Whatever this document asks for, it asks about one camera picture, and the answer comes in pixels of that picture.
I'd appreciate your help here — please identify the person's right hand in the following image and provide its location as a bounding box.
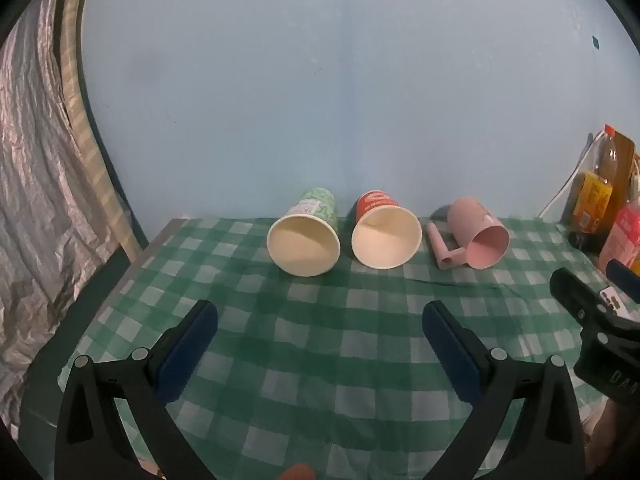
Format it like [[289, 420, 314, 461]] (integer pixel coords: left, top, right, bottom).
[[582, 396, 640, 480]]

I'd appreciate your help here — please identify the brown cardboard piece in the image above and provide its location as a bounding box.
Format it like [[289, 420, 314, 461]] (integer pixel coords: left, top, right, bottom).
[[612, 130, 639, 213]]

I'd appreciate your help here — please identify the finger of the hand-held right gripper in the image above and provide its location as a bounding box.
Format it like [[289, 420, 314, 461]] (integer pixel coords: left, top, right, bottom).
[[606, 258, 640, 293], [549, 267, 627, 327]]

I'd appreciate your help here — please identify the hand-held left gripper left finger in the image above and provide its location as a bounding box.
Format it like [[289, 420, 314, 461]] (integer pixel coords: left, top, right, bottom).
[[54, 299, 219, 480]]

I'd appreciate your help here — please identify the green checked tablecloth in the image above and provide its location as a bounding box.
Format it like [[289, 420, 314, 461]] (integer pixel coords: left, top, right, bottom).
[[59, 214, 640, 480]]

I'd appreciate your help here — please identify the red paper cup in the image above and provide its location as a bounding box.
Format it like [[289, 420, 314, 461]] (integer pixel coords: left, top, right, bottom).
[[350, 190, 422, 269]]

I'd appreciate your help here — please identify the small orange object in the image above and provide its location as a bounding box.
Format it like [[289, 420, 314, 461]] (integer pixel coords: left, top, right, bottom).
[[276, 462, 317, 480]]

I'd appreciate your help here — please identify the green patterned paper cup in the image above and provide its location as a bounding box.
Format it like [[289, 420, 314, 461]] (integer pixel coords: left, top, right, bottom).
[[266, 186, 342, 278]]

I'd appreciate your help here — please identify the pink plastic mug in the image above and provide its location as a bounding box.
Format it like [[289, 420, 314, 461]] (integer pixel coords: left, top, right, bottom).
[[426, 197, 511, 270]]

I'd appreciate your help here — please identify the silver foil curtain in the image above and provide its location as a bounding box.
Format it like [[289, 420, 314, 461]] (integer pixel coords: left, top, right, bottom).
[[0, 0, 135, 443]]

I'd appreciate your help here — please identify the bottle with pink label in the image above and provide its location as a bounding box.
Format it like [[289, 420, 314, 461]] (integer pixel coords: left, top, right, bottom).
[[597, 197, 640, 275]]

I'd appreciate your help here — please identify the amber bottle with yellow label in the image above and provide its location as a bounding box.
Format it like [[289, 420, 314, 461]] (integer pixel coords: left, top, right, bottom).
[[560, 124, 622, 255]]

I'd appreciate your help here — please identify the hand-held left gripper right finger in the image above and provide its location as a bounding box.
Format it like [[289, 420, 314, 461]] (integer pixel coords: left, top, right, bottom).
[[421, 300, 587, 480]]

